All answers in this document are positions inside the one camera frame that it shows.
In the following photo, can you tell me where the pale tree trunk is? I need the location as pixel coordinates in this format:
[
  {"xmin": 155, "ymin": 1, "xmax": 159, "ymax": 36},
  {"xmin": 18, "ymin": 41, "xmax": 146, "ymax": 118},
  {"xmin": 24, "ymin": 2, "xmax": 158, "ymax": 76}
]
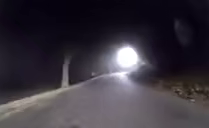
[{"xmin": 60, "ymin": 54, "xmax": 73, "ymax": 89}]

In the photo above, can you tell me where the leaf-strewn verge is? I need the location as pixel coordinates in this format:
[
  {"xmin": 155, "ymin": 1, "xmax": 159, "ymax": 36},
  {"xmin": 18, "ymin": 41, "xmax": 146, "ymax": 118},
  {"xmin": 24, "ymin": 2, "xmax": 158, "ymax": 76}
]
[{"xmin": 151, "ymin": 73, "xmax": 209, "ymax": 103}]

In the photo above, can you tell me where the grey asphalt path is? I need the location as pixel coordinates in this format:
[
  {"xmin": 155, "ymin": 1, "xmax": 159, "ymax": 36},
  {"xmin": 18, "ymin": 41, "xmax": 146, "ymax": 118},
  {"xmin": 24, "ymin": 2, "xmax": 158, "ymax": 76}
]
[{"xmin": 0, "ymin": 71, "xmax": 209, "ymax": 128}]

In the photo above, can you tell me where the pale verge strip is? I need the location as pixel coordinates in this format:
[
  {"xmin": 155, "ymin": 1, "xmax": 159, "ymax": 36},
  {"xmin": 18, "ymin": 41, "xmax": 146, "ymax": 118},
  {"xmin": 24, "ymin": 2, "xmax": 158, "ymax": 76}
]
[{"xmin": 0, "ymin": 73, "xmax": 108, "ymax": 125}]

